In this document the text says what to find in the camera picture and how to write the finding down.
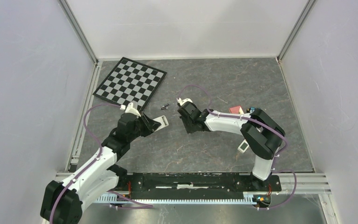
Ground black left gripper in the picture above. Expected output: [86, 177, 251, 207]
[128, 112, 161, 142]

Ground white remote with dark buttons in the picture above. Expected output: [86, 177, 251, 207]
[153, 115, 169, 132]

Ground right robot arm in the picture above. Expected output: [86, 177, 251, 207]
[177, 98, 287, 190]

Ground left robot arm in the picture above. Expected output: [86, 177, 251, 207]
[40, 113, 169, 224]

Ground white slim remote control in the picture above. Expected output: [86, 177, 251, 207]
[237, 140, 249, 154]

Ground red playing card box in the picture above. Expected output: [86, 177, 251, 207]
[229, 106, 245, 114]

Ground black white chessboard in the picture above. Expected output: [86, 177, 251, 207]
[93, 57, 167, 112]

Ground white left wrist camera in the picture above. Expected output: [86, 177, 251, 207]
[120, 101, 141, 118]

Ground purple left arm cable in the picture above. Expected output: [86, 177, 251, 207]
[48, 103, 123, 224]

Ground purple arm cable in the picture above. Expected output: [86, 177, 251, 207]
[48, 103, 123, 224]
[178, 85, 297, 210]

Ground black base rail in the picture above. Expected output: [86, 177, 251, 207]
[114, 172, 282, 200]

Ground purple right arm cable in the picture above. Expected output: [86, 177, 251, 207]
[178, 85, 297, 210]

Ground white cable duct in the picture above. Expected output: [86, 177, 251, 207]
[93, 193, 270, 206]

